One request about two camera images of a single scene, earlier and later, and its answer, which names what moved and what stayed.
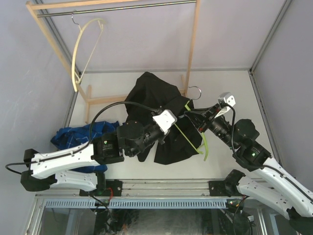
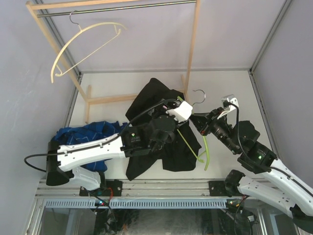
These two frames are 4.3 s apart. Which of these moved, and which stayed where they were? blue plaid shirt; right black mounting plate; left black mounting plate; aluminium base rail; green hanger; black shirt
Moved: green hanger; black shirt
Stayed: left black mounting plate; right black mounting plate; aluminium base rail; blue plaid shirt
